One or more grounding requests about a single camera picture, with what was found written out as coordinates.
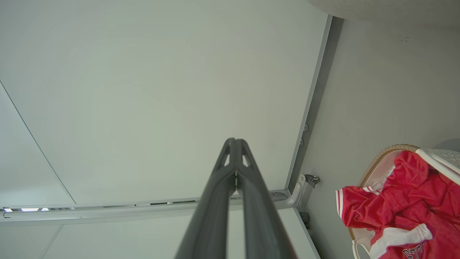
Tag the small metal bracket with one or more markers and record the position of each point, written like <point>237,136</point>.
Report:
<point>312,179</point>

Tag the grey metal partition frame rail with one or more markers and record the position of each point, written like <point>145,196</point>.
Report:
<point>151,212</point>

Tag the red garment with white lettering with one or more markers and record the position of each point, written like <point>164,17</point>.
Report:
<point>445,241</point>

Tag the grey curved metal leg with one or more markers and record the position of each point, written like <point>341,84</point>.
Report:
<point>297,192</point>

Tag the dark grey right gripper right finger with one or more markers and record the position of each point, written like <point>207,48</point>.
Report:
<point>260,223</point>

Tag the red shorts with white trim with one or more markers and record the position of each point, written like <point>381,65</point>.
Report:
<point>395,201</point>

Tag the wicker laundry basket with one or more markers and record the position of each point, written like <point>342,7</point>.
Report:
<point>377,158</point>

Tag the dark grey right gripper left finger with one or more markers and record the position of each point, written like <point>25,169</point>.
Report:
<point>212,216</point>

